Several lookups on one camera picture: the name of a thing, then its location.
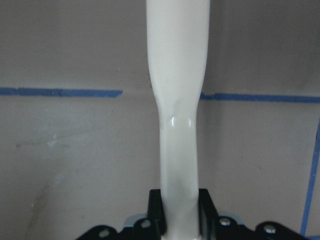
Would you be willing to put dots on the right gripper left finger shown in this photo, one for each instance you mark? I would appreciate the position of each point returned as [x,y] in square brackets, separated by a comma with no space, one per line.
[150,227]

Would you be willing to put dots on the beige hand brush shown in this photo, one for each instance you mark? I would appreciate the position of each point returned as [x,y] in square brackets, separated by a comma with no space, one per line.
[177,49]

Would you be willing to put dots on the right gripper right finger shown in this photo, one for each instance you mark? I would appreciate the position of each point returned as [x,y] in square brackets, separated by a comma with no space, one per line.
[221,227]

